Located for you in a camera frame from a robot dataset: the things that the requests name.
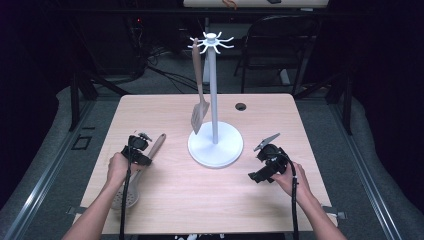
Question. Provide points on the metal table bracket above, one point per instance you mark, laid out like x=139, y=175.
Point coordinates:
x=331, y=210
x=75, y=210

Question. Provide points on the metal floor rail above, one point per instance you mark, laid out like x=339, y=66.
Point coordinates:
x=43, y=180
x=365, y=180

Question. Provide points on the person's left hand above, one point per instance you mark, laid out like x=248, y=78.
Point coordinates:
x=118, y=170

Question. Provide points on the black frame stand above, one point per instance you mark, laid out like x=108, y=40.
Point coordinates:
x=75, y=100
x=347, y=106

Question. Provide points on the black table grommet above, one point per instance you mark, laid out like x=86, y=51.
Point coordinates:
x=240, y=106

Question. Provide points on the beige slotted spatula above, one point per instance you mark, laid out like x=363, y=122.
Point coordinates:
x=200, y=116

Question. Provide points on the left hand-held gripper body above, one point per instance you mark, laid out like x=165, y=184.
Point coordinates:
x=138, y=145

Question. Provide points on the person's right hand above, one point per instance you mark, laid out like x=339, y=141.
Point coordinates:
x=293, y=186

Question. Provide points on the beige perforated skimmer spoon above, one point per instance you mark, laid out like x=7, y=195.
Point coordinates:
x=158, y=145

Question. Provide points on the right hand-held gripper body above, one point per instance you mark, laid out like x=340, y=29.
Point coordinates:
x=273, y=160

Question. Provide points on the black folding chair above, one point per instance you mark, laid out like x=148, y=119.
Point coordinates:
x=283, y=36

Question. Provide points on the white utensil stand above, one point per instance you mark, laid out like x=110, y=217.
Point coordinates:
x=215, y=151

